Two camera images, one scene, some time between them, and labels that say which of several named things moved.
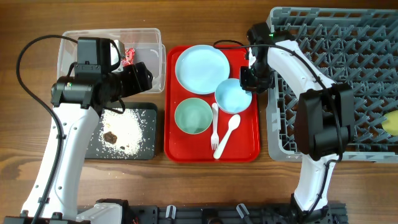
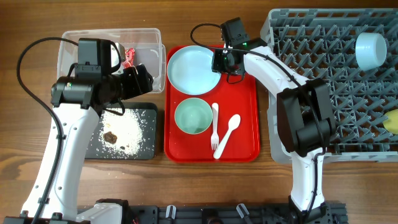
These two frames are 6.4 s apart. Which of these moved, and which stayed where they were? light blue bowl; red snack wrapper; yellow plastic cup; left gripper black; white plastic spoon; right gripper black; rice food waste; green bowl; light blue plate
Moved: light blue plate; light blue bowl; right gripper black
Stayed: red snack wrapper; white plastic spoon; green bowl; rice food waste; left gripper black; yellow plastic cup
